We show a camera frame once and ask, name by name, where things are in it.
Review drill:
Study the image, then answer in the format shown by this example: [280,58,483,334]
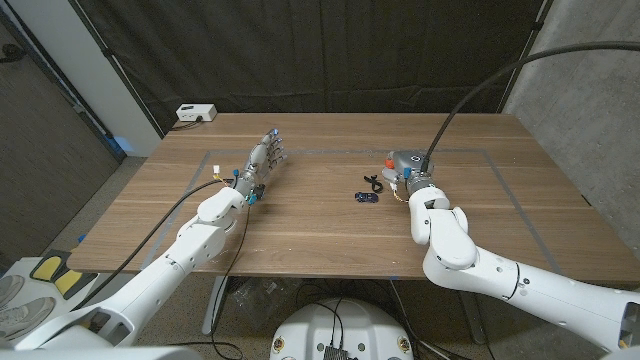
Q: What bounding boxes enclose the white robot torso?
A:
[269,298,415,360]

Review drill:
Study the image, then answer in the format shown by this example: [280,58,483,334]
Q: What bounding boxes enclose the blue tape piece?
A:
[104,134,136,156]

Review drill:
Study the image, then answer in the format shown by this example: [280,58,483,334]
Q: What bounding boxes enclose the black floor cable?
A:
[294,280,401,312]

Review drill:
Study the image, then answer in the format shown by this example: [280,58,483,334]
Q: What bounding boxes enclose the dark table leg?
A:
[459,292,486,346]

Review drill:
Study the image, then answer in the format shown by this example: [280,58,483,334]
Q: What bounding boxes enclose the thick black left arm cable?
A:
[72,177,236,311]

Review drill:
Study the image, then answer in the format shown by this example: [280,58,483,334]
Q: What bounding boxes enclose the black backdrop stand pole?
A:
[498,0,555,114]
[69,0,165,140]

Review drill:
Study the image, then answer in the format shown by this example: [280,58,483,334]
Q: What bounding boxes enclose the thin black hanging cable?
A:
[169,199,252,360]

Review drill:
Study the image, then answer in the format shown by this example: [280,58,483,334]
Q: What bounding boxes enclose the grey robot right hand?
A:
[382,149,437,197]

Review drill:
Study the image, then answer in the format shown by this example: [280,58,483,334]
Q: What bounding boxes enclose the yellow black foot pedal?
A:
[53,268,99,300]
[29,249,71,284]

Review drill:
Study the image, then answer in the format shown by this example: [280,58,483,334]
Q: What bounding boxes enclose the black fabric backdrop curtain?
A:
[69,0,551,134]

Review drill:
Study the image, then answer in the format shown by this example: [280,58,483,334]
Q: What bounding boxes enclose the light grey table leg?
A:
[202,276,229,335]

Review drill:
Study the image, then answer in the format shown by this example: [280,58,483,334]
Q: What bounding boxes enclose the white power outlet box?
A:
[175,103,218,123]

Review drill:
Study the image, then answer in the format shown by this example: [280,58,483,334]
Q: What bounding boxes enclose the black power box cord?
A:
[169,118,204,133]

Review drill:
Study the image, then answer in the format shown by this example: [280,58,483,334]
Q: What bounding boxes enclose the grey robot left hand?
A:
[232,128,290,200]

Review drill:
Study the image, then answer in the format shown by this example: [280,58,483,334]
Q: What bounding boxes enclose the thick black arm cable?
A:
[72,177,236,311]
[421,40,640,174]

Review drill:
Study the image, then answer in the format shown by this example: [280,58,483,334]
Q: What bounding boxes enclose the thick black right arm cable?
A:
[421,40,640,174]

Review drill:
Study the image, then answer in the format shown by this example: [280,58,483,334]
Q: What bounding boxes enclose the clear plastic bag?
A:
[229,277,296,331]

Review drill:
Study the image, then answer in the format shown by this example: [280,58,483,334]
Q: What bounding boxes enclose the grey sneaker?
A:
[0,274,25,309]
[0,297,56,341]

